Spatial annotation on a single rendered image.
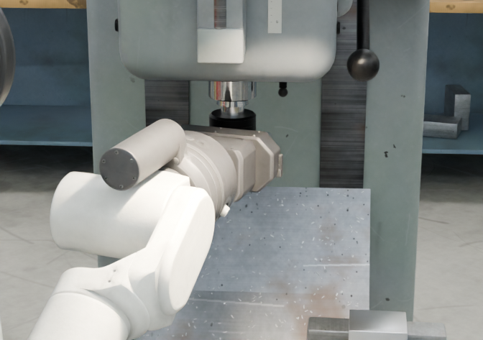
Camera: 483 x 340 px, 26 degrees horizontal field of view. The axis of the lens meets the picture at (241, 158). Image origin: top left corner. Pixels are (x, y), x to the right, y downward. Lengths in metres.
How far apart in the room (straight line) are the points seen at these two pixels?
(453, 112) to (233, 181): 4.03
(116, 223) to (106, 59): 0.64
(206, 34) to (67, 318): 0.28
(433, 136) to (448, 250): 0.83
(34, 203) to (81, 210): 3.83
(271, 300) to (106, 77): 0.38
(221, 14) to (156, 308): 0.26
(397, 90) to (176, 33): 0.54
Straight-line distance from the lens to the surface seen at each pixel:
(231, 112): 1.03
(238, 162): 0.95
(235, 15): 0.90
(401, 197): 1.46
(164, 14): 0.94
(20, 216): 4.53
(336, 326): 1.16
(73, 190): 0.84
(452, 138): 4.81
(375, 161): 1.44
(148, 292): 0.77
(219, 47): 0.90
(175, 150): 0.86
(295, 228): 1.44
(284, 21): 0.93
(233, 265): 1.44
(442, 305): 3.68
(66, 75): 5.48
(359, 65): 0.95
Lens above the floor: 1.52
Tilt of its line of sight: 17 degrees down
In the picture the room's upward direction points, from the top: straight up
